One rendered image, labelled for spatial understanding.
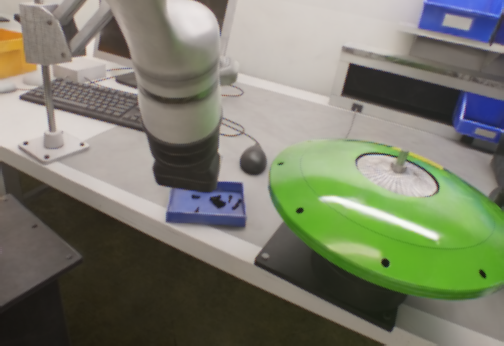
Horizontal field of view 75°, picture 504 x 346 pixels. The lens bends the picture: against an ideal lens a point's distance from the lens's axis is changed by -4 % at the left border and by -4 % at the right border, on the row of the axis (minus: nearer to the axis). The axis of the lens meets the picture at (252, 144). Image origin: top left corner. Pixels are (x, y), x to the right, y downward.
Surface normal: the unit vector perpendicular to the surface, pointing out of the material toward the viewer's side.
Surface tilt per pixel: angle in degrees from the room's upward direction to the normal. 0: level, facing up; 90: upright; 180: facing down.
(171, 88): 117
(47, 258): 0
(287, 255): 0
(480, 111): 90
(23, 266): 0
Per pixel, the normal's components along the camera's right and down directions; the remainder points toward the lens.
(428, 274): 0.08, -0.63
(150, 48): -0.36, 0.84
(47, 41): -0.07, 0.44
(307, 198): -0.23, -0.78
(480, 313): 0.15, -0.88
